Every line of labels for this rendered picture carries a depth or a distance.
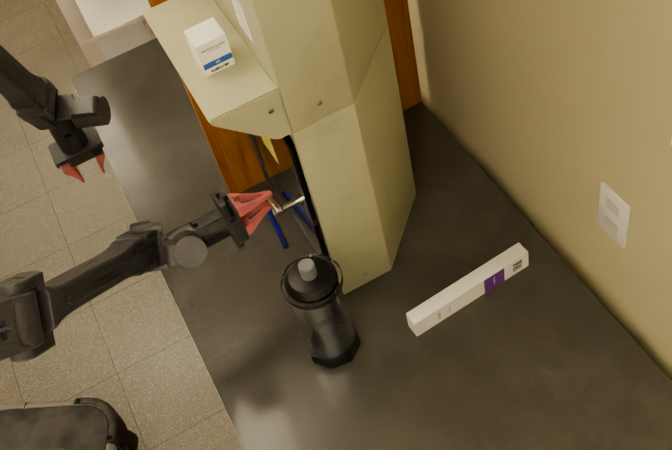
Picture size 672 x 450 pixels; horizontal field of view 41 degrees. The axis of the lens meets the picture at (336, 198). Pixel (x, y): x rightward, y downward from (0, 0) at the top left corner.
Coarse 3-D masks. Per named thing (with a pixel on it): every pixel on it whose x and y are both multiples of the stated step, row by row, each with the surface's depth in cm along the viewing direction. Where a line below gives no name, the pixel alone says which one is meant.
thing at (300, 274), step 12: (300, 264) 148; (312, 264) 148; (324, 264) 151; (288, 276) 151; (300, 276) 150; (312, 276) 149; (324, 276) 149; (336, 276) 150; (288, 288) 150; (300, 288) 149; (312, 288) 148; (324, 288) 148; (300, 300) 149; (312, 300) 148
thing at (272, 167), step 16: (272, 144) 157; (288, 144) 142; (272, 160) 168; (288, 160) 149; (272, 176) 180; (288, 176) 158; (288, 192) 168; (304, 192) 151; (304, 208) 158; (304, 224) 169; (320, 240) 162
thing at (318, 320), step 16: (304, 256) 155; (320, 256) 154; (336, 288) 149; (304, 304) 148; (320, 304) 148; (336, 304) 152; (304, 320) 154; (320, 320) 153; (336, 320) 155; (320, 336) 157; (336, 336) 158; (352, 336) 163; (320, 352) 162; (336, 352) 162
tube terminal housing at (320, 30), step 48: (240, 0) 127; (288, 0) 122; (336, 0) 128; (288, 48) 128; (336, 48) 132; (384, 48) 153; (288, 96) 134; (336, 96) 138; (384, 96) 157; (336, 144) 146; (384, 144) 161; (336, 192) 154; (384, 192) 165; (336, 240) 163; (384, 240) 169
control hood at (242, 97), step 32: (192, 0) 149; (160, 32) 145; (224, 32) 142; (192, 64) 139; (256, 64) 136; (224, 96) 133; (256, 96) 132; (224, 128) 132; (256, 128) 135; (288, 128) 138
